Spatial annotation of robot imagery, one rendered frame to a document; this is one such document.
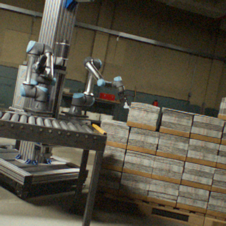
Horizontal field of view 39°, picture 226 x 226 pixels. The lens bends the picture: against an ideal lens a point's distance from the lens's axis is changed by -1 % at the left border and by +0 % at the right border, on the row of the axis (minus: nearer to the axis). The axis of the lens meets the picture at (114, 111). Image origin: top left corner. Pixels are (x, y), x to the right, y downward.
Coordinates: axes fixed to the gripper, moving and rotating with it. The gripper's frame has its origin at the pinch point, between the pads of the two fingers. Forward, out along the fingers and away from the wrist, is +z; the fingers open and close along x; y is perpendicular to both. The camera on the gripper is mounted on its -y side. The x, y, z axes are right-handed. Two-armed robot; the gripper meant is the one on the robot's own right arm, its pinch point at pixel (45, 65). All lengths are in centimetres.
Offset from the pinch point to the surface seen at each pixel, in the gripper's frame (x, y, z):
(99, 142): -46, 43, 45
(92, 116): -289, 50, -592
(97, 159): -48, 55, 45
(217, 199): -188, 67, 33
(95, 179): -52, 70, 46
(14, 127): 13, 49, 35
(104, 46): -279, -159, -648
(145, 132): -113, 28, -8
